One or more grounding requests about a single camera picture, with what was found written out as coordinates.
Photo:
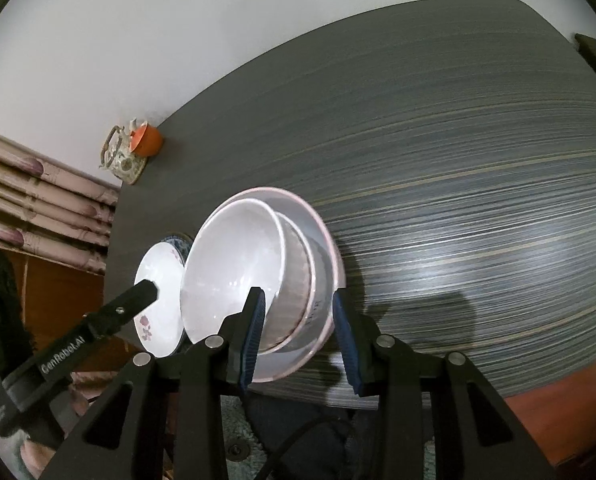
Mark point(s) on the small white bowl with lettering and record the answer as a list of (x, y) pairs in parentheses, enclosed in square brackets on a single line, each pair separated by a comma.
[(322, 280)]

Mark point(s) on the small bowl with blue print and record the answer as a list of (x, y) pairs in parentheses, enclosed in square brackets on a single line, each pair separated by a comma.
[(228, 260)]

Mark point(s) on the green rug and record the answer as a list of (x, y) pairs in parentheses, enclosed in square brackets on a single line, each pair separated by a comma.
[(233, 425)]

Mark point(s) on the orange lidded cup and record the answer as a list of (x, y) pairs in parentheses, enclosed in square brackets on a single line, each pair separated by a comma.
[(147, 141)]

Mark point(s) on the large pink bowl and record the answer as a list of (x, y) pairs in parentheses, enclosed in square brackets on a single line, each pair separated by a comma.
[(303, 207)]

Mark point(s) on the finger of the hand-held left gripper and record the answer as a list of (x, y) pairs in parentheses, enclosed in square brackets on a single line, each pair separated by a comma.
[(123, 307)]

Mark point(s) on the floral ceramic teapot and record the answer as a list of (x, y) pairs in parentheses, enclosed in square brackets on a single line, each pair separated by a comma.
[(123, 165)]

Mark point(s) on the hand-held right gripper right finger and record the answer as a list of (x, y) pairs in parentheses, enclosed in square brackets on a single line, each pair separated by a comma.
[(349, 347)]

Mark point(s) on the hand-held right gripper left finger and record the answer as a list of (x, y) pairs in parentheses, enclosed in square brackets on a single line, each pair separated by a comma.
[(253, 340)]

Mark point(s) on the beige patterned curtain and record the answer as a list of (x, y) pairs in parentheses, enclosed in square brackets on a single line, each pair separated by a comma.
[(43, 200)]

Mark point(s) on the white plate with pink flowers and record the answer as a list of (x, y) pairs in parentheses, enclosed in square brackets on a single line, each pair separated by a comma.
[(158, 270)]

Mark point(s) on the large blue patterned plate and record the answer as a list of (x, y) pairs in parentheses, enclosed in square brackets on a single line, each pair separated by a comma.
[(178, 245)]

